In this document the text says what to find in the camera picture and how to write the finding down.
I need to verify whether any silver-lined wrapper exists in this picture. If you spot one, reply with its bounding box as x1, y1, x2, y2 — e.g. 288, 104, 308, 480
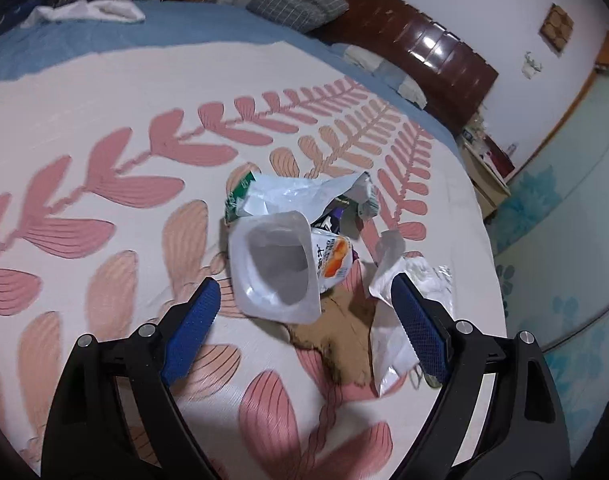
224, 170, 381, 231

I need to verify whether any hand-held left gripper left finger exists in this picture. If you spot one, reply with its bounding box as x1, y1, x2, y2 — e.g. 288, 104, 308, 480
42, 276, 222, 480

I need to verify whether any dark purple packet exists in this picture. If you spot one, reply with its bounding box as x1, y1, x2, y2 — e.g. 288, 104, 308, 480
311, 199, 361, 236

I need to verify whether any dark wooden bed headboard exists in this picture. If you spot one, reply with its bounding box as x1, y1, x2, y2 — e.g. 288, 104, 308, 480
264, 0, 500, 133

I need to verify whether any white cloth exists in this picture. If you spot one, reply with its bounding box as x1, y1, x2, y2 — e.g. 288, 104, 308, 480
22, 0, 146, 28

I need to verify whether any red box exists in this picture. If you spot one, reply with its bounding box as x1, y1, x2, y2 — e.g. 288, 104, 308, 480
485, 140, 515, 176

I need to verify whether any brown cardboard piece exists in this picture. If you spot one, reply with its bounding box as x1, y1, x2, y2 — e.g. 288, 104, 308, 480
284, 260, 380, 386

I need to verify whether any blue bedsheet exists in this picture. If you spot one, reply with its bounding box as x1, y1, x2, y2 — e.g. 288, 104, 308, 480
0, 0, 460, 151

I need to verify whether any beige nightstand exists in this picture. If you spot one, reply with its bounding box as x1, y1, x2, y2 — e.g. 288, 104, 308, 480
457, 135, 513, 221

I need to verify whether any white yogurt cup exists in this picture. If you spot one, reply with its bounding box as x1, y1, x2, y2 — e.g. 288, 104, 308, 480
228, 211, 361, 323

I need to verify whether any white plastic wrapper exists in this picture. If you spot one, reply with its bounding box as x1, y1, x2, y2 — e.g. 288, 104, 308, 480
369, 230, 455, 397

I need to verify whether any grey checked pillow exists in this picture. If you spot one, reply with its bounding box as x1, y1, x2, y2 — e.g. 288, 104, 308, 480
246, 0, 350, 31

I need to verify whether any white blue striped pillow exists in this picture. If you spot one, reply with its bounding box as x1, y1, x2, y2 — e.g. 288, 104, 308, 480
342, 44, 428, 108

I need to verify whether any flower print wardrobe door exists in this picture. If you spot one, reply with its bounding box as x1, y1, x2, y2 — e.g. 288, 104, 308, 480
542, 300, 609, 480
485, 30, 609, 351

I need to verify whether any deer head wall hook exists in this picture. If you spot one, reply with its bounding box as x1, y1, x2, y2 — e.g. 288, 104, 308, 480
522, 51, 543, 79

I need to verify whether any white pink leaf-print blanket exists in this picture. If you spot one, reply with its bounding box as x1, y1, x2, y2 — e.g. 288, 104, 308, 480
0, 40, 508, 480

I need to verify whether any wooden wall picture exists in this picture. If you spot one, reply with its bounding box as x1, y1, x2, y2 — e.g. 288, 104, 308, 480
539, 2, 575, 53

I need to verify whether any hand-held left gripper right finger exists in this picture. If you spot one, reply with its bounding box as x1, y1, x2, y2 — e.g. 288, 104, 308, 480
389, 271, 570, 480

